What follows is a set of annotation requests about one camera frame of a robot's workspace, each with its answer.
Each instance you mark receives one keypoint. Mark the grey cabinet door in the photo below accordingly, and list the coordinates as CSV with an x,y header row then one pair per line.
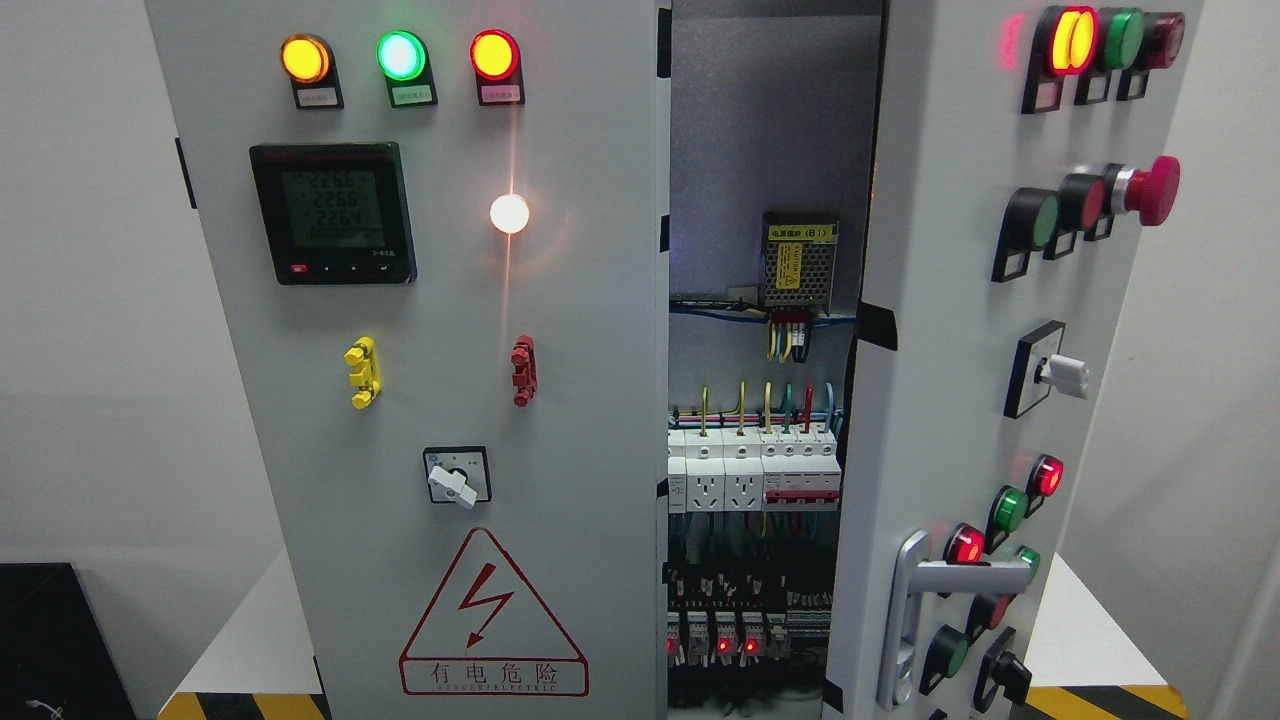
x,y
539,219
995,121

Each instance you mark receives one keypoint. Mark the white socket breaker row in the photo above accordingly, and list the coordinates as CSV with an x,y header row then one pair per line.
x,y
750,470

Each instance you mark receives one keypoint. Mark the metal mesh power supply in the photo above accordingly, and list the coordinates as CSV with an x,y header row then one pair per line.
x,y
798,258

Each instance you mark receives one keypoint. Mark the lower relay terminal row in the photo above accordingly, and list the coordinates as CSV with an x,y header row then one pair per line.
x,y
718,617

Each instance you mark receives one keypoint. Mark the red high voltage warning sticker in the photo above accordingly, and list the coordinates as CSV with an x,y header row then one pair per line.
x,y
487,631

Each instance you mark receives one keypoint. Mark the red indicator lamp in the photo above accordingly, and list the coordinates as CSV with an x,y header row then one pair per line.
x,y
496,59

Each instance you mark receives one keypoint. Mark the black digital power meter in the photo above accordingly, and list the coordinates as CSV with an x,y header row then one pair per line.
x,y
335,213

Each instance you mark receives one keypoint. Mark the green indicator lamp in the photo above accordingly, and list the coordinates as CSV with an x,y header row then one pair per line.
x,y
405,63

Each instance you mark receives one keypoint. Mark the yellow indicator lamp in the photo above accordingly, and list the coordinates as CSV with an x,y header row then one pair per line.
x,y
312,69

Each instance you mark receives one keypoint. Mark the red emergency stop button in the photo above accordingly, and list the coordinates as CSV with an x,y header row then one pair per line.
x,y
1151,192

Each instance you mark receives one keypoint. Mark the red terminal post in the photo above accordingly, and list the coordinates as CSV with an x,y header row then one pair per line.
x,y
525,370

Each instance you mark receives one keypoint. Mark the white rotary selector switch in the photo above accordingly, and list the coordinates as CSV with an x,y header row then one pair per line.
x,y
457,475

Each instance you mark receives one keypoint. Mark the yellow terminal post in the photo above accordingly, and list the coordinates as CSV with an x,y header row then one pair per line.
x,y
364,373

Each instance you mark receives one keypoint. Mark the silver door handle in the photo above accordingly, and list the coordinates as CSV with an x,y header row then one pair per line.
x,y
926,644

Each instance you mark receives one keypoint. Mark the white knob selector switch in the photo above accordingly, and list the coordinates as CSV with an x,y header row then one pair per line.
x,y
1039,366

